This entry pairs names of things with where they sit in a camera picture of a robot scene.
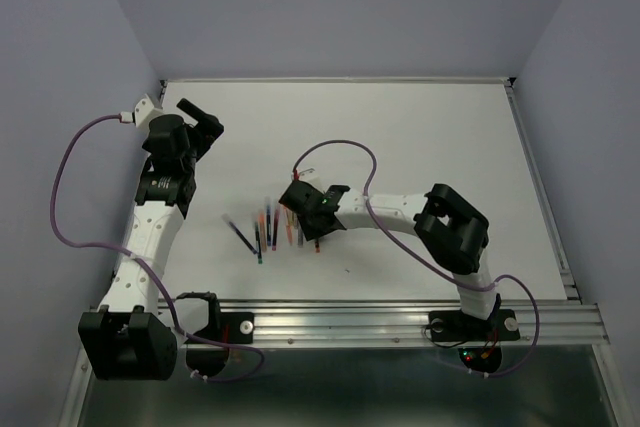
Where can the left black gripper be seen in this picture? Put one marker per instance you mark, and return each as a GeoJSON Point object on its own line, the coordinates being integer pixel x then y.
{"type": "Point", "coordinates": [207, 122]}

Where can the purple highlighter pen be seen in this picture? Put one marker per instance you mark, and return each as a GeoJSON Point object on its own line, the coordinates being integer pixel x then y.
{"type": "Point", "coordinates": [300, 234]}

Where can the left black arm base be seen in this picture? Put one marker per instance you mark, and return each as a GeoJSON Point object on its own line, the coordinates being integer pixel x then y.
{"type": "Point", "coordinates": [202, 315]}

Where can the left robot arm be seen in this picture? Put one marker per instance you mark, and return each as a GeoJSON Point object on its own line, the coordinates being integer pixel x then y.
{"type": "Point", "coordinates": [124, 339]}

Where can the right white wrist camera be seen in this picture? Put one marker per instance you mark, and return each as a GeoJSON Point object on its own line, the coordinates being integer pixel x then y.
{"type": "Point", "coordinates": [309, 176]}

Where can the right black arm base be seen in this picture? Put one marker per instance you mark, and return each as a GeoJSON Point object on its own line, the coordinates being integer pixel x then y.
{"type": "Point", "coordinates": [476, 341]}

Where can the green orange pen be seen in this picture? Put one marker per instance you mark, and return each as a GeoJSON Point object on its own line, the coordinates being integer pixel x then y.
{"type": "Point", "coordinates": [259, 238]}

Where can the aluminium right side rail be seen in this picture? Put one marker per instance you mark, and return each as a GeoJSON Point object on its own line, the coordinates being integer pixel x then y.
{"type": "Point", "coordinates": [569, 283]}

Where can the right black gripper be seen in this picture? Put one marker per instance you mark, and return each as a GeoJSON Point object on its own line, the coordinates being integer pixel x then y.
{"type": "Point", "coordinates": [310, 230]}

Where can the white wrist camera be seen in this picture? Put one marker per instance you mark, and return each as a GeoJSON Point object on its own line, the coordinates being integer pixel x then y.
{"type": "Point", "coordinates": [309, 176]}
{"type": "Point", "coordinates": [147, 109]}

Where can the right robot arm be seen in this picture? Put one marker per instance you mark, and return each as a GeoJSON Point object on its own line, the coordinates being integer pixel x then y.
{"type": "Point", "coordinates": [454, 233]}

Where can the dark blue pen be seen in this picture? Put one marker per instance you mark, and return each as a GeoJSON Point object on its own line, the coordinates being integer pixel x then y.
{"type": "Point", "coordinates": [232, 225]}

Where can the aluminium rail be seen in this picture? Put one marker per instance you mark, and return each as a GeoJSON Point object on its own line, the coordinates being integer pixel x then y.
{"type": "Point", "coordinates": [402, 324]}
{"type": "Point", "coordinates": [569, 283]}

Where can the aluminium front rail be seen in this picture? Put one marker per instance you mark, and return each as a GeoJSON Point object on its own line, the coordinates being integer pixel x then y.
{"type": "Point", "coordinates": [402, 324]}

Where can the pink purple pen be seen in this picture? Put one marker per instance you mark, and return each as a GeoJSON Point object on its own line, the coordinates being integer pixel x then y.
{"type": "Point", "coordinates": [275, 226]}

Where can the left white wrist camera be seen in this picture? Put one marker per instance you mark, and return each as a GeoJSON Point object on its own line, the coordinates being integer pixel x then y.
{"type": "Point", "coordinates": [147, 109]}

